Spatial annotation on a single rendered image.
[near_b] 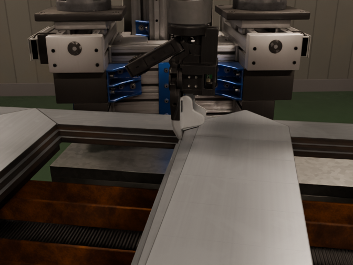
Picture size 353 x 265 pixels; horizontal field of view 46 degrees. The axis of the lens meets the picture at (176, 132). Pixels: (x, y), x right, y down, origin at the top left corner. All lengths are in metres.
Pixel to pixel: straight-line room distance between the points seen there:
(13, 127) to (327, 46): 3.68
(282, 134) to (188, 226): 0.36
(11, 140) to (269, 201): 0.48
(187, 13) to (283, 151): 0.29
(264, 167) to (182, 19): 0.27
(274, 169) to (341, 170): 0.45
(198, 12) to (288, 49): 0.44
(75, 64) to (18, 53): 3.11
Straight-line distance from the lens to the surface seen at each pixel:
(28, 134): 0.85
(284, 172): 0.68
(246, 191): 0.61
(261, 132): 0.82
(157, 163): 1.07
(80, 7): 1.17
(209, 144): 0.76
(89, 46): 1.05
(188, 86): 0.73
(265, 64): 1.09
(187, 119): 0.76
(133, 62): 0.75
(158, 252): 0.49
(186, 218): 0.55
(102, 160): 1.11
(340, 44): 4.34
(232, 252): 0.49
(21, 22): 4.10
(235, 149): 0.74
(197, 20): 0.70
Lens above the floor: 1.15
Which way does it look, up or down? 22 degrees down
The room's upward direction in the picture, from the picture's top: straight up
